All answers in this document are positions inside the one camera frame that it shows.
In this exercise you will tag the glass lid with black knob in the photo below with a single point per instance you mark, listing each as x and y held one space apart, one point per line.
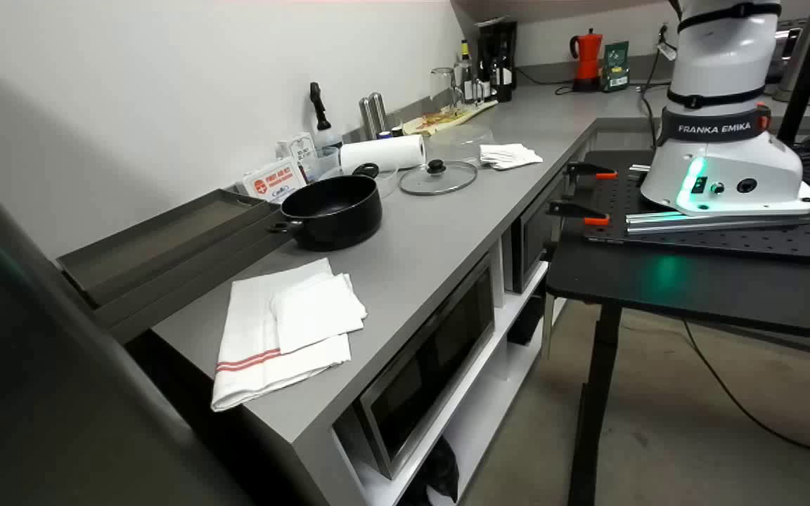
450 180

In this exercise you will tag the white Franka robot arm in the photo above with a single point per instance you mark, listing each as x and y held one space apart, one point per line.
724 56

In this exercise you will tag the black cooking pot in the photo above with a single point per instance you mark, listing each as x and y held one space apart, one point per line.
329 221

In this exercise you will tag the red moka pot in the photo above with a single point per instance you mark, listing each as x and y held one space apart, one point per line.
589 56

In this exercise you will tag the built-in microwave oven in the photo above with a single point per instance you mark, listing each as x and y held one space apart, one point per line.
423 366

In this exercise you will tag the small dark under-counter appliance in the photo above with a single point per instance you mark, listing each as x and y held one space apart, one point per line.
529 239

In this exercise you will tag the stainless steel shaker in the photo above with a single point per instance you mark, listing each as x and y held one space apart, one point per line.
367 115
381 114

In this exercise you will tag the yellow cutting board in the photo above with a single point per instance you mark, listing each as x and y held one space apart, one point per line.
449 120

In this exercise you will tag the white towel with blue stripes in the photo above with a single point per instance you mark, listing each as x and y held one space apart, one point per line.
509 155

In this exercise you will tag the red and white box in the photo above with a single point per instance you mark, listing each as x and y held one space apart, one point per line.
276 180

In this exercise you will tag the small white box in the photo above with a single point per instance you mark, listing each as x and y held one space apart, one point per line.
297 151

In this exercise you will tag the white towel with red stripe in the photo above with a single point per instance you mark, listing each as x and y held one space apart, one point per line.
255 326

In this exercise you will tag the clear spray bottle black trigger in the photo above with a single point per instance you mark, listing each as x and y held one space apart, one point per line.
319 106

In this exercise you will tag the black coffee machine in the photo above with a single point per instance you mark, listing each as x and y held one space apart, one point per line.
495 56

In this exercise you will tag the green box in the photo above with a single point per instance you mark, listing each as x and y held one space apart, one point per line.
617 66

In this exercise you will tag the black robot table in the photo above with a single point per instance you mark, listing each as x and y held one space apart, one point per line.
705 281

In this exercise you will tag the aluminium rail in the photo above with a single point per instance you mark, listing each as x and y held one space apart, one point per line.
731 218

